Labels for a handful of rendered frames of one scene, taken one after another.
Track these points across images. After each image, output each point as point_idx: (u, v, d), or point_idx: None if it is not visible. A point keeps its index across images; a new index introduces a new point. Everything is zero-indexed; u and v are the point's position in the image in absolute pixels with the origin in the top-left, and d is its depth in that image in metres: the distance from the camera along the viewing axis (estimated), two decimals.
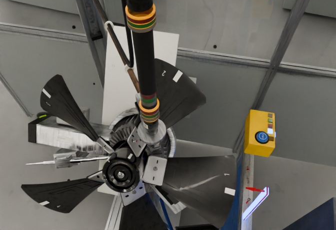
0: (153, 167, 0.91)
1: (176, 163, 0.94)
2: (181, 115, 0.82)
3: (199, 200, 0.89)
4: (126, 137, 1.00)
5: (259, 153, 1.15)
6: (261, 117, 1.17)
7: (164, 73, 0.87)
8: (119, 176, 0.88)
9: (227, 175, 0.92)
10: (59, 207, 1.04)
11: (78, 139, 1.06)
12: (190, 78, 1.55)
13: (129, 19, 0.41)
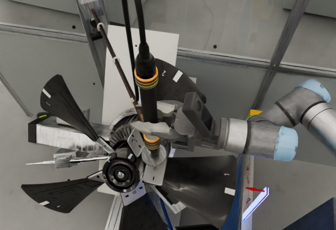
0: (153, 167, 0.91)
1: (176, 163, 0.94)
2: None
3: (199, 200, 0.89)
4: (126, 137, 1.00)
5: None
6: None
7: (164, 73, 0.87)
8: (119, 176, 0.88)
9: (227, 175, 0.92)
10: (59, 207, 1.04)
11: (78, 139, 1.06)
12: (190, 78, 1.55)
13: (137, 80, 0.53)
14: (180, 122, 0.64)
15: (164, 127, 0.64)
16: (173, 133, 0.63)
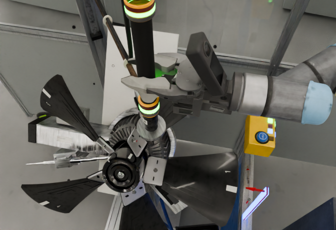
0: (156, 169, 0.92)
1: (176, 162, 0.94)
2: (181, 115, 0.82)
3: (199, 198, 0.88)
4: (126, 137, 1.00)
5: (259, 153, 1.15)
6: (261, 117, 1.17)
7: None
8: (119, 176, 0.88)
9: (228, 172, 0.91)
10: (59, 207, 1.04)
11: (78, 139, 1.06)
12: None
13: (127, 8, 0.40)
14: (183, 76, 0.51)
15: (163, 82, 0.51)
16: (174, 89, 0.50)
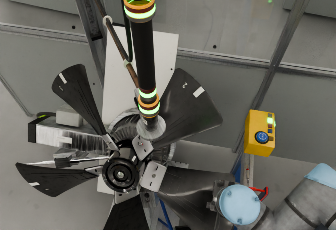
0: (155, 176, 0.93)
1: (175, 172, 0.95)
2: (194, 131, 0.82)
3: (192, 213, 0.90)
4: (131, 136, 0.99)
5: (259, 153, 1.15)
6: (261, 117, 1.17)
7: (185, 85, 0.87)
8: (119, 176, 0.88)
9: None
10: (47, 190, 1.03)
11: (78, 139, 1.06)
12: None
13: (127, 8, 0.40)
14: None
15: None
16: None
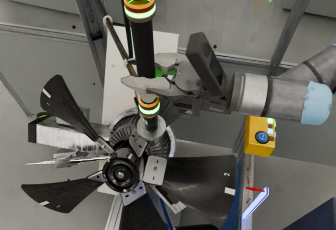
0: (135, 193, 0.95)
1: (147, 203, 0.99)
2: (199, 211, 0.89)
3: None
4: (149, 146, 0.99)
5: (259, 153, 1.15)
6: (261, 117, 1.17)
7: (227, 175, 0.92)
8: (119, 175, 0.88)
9: None
10: (46, 103, 0.94)
11: (78, 139, 1.06)
12: None
13: (127, 8, 0.40)
14: (182, 76, 0.51)
15: (162, 82, 0.51)
16: (174, 89, 0.50)
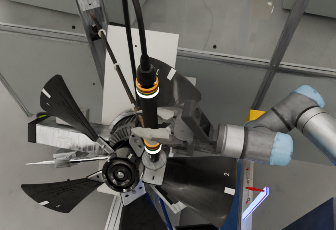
0: (135, 193, 0.95)
1: (147, 203, 0.99)
2: (199, 211, 0.89)
3: None
4: None
5: None
6: None
7: (227, 175, 0.92)
8: (119, 175, 0.88)
9: None
10: (46, 103, 0.94)
11: (78, 139, 1.06)
12: (190, 78, 1.55)
13: (138, 89, 0.55)
14: (179, 128, 0.66)
15: (164, 133, 0.66)
16: (172, 139, 0.65)
